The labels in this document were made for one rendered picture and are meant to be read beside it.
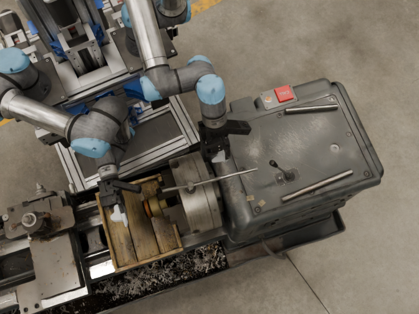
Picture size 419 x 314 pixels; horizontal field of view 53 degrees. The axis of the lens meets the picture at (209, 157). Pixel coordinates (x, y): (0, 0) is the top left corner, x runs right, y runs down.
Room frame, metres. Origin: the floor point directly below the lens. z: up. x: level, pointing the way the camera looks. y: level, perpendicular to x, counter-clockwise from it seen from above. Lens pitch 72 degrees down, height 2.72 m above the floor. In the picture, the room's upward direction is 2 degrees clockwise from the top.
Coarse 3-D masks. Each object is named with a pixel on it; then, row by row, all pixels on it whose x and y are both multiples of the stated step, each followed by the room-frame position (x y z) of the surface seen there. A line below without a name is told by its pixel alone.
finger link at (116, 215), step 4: (116, 208) 0.32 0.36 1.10; (124, 208) 0.32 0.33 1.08; (116, 212) 0.30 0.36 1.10; (124, 212) 0.30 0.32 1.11; (112, 216) 0.28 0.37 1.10; (116, 216) 0.28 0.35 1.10; (120, 216) 0.28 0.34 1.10; (124, 216) 0.28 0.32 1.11; (112, 220) 0.27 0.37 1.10; (116, 220) 0.27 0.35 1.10; (124, 220) 0.27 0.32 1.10; (124, 224) 0.25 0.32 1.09
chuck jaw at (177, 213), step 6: (180, 204) 0.34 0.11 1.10; (162, 210) 0.31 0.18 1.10; (168, 210) 0.31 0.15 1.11; (174, 210) 0.31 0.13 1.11; (180, 210) 0.31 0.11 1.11; (168, 216) 0.29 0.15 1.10; (174, 216) 0.29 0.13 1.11; (180, 216) 0.29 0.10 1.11; (174, 222) 0.27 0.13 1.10; (180, 222) 0.26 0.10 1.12; (186, 222) 0.26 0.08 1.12; (180, 228) 0.24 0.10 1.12; (186, 228) 0.24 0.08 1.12
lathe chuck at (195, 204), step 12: (180, 156) 0.52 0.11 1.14; (180, 168) 0.45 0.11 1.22; (192, 168) 0.45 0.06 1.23; (180, 180) 0.40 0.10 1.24; (192, 180) 0.40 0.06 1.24; (180, 192) 0.35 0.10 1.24; (204, 192) 0.36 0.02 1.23; (192, 204) 0.31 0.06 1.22; (204, 204) 0.32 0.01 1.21; (192, 216) 0.28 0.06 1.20; (204, 216) 0.28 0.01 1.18; (192, 228) 0.24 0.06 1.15; (204, 228) 0.24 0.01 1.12
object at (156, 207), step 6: (150, 198) 0.36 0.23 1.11; (156, 198) 0.35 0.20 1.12; (144, 204) 0.33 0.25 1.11; (150, 204) 0.33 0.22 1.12; (156, 204) 0.33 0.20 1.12; (162, 204) 0.33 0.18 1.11; (144, 210) 0.31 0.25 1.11; (150, 210) 0.31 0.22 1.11; (156, 210) 0.31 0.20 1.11; (150, 216) 0.29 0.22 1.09; (156, 216) 0.29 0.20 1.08
